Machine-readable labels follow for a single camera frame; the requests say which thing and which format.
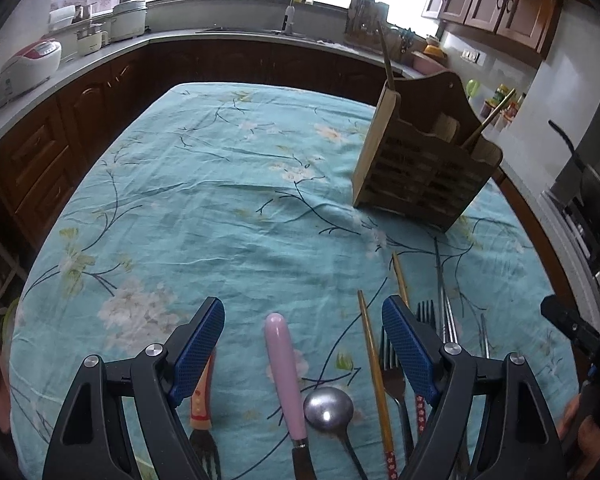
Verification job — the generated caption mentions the black gas stove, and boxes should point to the black gas stove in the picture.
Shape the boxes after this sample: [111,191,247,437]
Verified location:
[540,180,600,331]

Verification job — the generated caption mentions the large white electric cooker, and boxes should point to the large white electric cooker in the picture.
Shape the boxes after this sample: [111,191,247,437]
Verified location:
[111,0,148,41]

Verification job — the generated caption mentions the small white electric pot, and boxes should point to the small white electric pot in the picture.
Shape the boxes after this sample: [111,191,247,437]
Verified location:
[75,22,110,56]

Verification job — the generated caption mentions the metal spoon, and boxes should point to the metal spoon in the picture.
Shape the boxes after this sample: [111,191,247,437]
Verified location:
[303,386,368,480]

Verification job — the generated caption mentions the white container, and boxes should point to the white container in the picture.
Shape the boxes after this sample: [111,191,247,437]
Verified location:
[47,5,76,31]

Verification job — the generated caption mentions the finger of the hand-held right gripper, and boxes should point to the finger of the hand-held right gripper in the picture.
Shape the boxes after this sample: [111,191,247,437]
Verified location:
[540,294,600,348]

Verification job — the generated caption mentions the golden chopstick red floral end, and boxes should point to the golden chopstick red floral end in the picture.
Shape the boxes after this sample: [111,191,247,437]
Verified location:
[356,290,398,480]
[391,252,427,438]

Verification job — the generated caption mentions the pink handle knife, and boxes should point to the pink handle knife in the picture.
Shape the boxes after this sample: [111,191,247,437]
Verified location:
[264,312,317,480]

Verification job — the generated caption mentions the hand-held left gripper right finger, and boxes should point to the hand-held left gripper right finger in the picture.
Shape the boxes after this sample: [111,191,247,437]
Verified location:
[381,295,566,480]

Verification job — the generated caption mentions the orange handle fork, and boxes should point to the orange handle fork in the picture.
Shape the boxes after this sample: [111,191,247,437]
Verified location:
[189,347,223,480]

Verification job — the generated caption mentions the seasoning jar set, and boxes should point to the seasoning jar set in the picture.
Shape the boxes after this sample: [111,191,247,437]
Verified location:
[482,97,526,127]

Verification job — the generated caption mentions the pink plastic basin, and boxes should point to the pink plastic basin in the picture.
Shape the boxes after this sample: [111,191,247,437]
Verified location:
[411,51,448,75]

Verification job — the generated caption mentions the metal fork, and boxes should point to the metal fork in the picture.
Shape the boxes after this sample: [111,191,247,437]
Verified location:
[379,326,415,461]
[416,300,438,336]

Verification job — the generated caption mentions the wooden cabinets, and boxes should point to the wooden cabinets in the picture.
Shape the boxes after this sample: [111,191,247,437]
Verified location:
[422,0,563,53]
[0,40,416,261]

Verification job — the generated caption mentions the wooden upper cabinets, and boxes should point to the wooden upper cabinets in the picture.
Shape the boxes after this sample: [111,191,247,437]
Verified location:
[422,0,563,53]

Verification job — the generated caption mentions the teal floral tablecloth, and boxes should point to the teal floral tablecloth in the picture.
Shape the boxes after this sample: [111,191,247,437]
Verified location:
[10,82,581,480]

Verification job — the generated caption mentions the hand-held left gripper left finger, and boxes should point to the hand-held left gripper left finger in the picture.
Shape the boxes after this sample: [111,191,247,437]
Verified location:
[42,296,226,480]

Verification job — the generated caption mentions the wooden utensil holder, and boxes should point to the wooden utensil holder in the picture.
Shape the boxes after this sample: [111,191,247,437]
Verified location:
[352,71,503,233]

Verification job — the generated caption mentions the brown wooden chopstick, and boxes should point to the brown wooden chopstick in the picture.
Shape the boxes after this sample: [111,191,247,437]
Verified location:
[376,25,397,88]
[462,88,516,150]

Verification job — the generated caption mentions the black pan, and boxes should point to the black pan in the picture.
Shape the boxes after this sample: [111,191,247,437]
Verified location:
[549,120,600,201]

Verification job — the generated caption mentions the wooden knife rack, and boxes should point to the wooden knife rack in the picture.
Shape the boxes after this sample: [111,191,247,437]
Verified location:
[344,0,391,46]

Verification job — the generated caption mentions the white red rice cooker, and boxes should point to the white red rice cooker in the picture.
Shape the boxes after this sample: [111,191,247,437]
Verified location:
[0,39,62,106]

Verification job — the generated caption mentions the chrome kitchen faucet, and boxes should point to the chrome kitchen faucet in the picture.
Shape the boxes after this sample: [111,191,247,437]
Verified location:
[270,0,297,33]

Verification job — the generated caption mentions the wooden lower cabinets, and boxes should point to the wooden lower cabinets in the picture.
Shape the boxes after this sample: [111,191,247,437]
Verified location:
[0,40,416,261]

